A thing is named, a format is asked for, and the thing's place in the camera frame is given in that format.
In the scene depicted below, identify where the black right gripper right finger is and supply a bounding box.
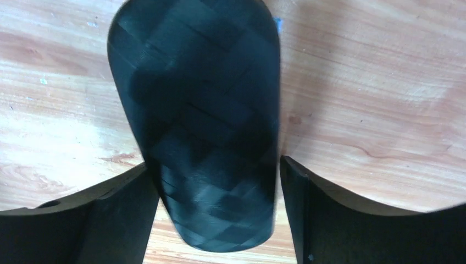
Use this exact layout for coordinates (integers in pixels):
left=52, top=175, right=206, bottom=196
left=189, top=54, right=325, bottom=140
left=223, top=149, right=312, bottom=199
left=280, top=156, right=465, bottom=263

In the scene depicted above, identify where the black glasses case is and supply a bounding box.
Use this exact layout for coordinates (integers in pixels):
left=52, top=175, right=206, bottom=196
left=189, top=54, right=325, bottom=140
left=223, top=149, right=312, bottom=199
left=107, top=1, right=280, bottom=252

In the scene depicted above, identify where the light blue cleaning cloth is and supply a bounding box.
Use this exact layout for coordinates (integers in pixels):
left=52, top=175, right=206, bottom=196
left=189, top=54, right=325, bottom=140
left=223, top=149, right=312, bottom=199
left=273, top=17, right=283, bottom=34

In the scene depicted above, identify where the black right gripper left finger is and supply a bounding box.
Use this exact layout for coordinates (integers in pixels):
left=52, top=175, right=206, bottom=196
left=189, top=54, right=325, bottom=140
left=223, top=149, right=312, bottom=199
left=1, top=164, right=159, bottom=263

